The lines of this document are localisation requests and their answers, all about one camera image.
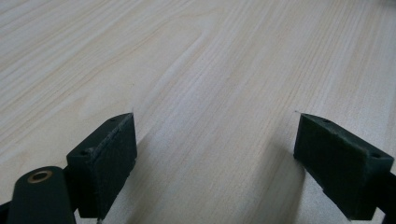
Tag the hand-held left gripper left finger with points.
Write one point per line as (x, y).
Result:
(106, 161)

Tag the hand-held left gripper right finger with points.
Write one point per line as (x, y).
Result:
(339, 161)

